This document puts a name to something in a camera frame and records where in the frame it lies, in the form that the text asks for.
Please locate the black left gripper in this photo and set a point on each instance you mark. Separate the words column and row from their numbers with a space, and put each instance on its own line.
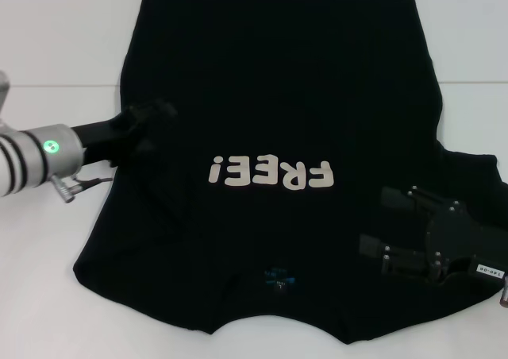
column 107, row 138

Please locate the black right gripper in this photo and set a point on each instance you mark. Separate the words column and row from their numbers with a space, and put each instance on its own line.
column 452, row 240

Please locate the black shirt with FREE print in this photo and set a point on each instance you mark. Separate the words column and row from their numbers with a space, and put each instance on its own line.
column 254, row 77

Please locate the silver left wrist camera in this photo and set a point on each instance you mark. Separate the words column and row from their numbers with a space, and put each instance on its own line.
column 3, row 97

